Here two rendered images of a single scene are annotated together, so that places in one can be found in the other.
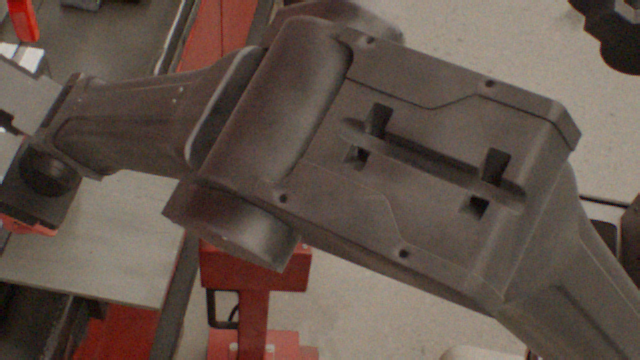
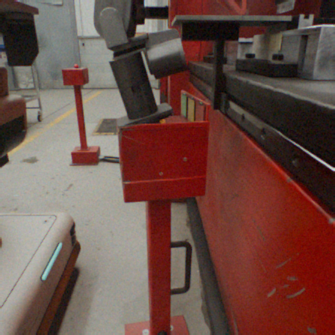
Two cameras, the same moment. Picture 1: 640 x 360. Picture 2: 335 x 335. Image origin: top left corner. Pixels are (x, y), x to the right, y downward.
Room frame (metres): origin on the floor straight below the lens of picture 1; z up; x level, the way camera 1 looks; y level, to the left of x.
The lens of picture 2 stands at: (1.24, 0.07, 0.92)
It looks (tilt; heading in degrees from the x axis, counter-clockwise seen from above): 23 degrees down; 176
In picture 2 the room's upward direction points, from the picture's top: straight up
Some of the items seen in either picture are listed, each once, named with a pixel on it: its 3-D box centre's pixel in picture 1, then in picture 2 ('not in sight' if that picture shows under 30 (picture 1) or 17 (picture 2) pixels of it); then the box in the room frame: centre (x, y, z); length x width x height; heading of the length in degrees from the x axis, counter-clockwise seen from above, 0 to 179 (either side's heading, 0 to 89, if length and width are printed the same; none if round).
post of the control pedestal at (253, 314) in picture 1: (253, 309); (158, 273); (0.66, 0.09, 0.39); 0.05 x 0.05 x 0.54; 7
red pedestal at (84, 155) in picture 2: not in sight; (80, 116); (-1.23, -0.51, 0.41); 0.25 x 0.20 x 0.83; 88
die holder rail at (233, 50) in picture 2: not in sight; (229, 51); (-0.10, 0.44, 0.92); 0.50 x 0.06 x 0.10; 178
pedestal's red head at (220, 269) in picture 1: (258, 203); (156, 140); (0.66, 0.09, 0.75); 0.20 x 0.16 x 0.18; 7
